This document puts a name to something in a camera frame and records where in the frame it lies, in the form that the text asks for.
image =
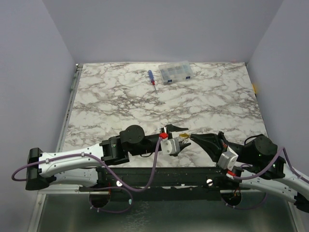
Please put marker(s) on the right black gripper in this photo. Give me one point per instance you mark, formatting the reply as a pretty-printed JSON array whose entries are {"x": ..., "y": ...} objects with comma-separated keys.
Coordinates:
[{"x": 223, "y": 145}]

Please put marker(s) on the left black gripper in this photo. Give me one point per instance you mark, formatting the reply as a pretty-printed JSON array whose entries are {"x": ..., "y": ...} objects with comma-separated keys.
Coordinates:
[{"x": 170, "y": 128}]

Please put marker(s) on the yellow key tag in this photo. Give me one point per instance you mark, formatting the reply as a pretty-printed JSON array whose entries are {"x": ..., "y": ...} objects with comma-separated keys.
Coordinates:
[{"x": 184, "y": 135}]

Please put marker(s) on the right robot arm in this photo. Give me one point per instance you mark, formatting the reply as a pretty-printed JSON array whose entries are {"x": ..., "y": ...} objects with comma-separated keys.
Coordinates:
[{"x": 258, "y": 164}]

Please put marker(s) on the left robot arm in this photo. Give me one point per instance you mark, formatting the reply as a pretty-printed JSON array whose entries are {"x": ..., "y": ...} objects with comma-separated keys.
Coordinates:
[{"x": 44, "y": 168}]

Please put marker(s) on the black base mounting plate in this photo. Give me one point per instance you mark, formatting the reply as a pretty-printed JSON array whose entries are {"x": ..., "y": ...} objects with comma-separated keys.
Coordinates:
[{"x": 169, "y": 184}]

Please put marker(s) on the clear plastic organizer box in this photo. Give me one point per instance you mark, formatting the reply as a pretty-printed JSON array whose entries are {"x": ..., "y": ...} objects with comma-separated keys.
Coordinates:
[{"x": 175, "y": 72}]

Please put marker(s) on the blue red screwdriver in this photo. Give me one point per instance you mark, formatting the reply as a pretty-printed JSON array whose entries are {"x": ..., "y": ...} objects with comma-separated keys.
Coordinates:
[{"x": 152, "y": 80}]

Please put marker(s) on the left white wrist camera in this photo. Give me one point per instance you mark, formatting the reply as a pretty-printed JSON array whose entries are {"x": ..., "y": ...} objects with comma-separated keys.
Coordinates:
[{"x": 170, "y": 147}]

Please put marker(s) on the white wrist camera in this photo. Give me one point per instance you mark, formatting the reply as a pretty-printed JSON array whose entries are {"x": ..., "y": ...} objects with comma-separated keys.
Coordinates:
[
  {"x": 227, "y": 160},
  {"x": 170, "y": 147}
]

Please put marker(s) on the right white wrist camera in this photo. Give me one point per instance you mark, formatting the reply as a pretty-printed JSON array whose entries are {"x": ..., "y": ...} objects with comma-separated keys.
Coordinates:
[{"x": 227, "y": 160}]

